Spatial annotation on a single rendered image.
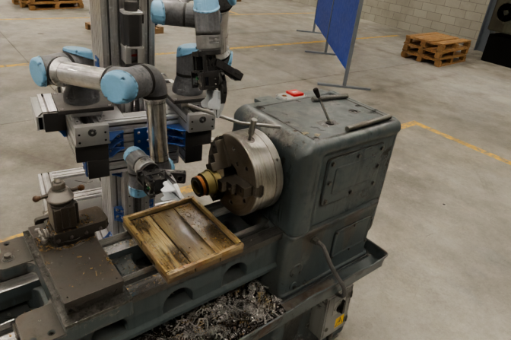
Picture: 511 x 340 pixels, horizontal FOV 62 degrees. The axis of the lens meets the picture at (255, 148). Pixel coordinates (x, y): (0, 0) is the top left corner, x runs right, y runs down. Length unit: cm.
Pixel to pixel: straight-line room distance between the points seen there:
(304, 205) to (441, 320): 150
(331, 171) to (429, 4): 1109
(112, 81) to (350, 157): 92
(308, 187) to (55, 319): 89
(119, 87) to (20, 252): 62
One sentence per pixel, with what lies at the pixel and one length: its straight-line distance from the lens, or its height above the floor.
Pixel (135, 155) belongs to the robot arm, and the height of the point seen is 111.
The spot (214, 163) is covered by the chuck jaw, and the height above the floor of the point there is 114.
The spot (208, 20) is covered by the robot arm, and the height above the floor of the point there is 165.
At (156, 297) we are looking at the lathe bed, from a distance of 151.
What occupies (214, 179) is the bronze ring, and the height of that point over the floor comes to 111.
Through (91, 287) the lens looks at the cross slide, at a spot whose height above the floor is 97.
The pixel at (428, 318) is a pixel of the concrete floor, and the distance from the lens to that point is 286.
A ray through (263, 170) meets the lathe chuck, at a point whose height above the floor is 116.
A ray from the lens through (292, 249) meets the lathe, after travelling 174.
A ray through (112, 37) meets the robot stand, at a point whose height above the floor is 140.
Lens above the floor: 188
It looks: 26 degrees down
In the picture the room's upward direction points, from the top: 7 degrees clockwise
